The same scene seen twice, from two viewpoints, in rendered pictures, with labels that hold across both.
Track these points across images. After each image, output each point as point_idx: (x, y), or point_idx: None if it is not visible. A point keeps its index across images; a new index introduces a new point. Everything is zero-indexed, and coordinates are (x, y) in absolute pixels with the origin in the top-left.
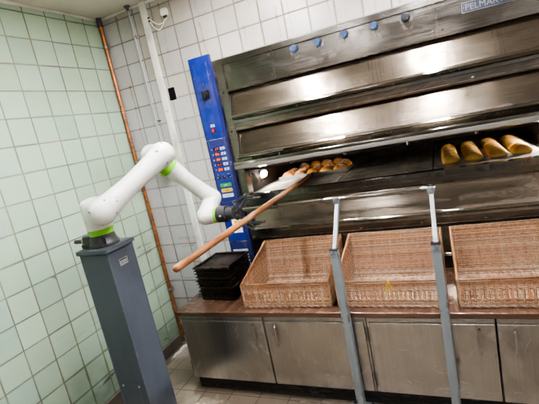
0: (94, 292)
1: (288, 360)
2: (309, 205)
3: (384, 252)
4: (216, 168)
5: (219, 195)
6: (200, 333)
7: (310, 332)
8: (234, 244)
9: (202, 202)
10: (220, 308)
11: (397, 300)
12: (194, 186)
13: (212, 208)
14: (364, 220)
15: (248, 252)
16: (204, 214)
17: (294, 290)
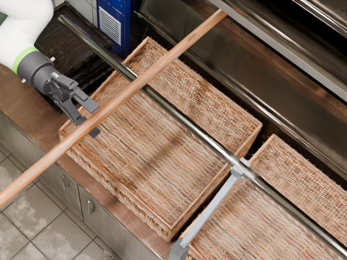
0: None
1: (99, 226)
2: (238, 51)
3: (305, 195)
4: None
5: (45, 18)
6: (2, 122)
7: (129, 239)
8: (103, 2)
9: (7, 20)
10: (31, 120)
11: None
12: None
13: (16, 54)
14: (304, 147)
15: (111, 46)
16: (1, 57)
17: (127, 196)
